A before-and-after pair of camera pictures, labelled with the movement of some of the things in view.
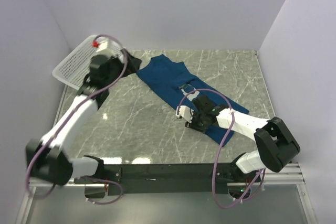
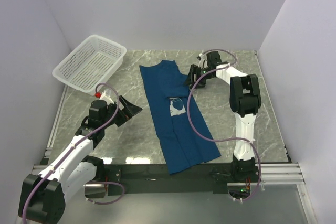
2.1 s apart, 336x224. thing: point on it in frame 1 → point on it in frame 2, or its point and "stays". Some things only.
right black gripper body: [198, 121] → [201, 83]
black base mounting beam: [146, 178] stays
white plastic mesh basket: [74, 69] stays
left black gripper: [132, 66] → [128, 111]
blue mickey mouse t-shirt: [193, 93] → [183, 147]
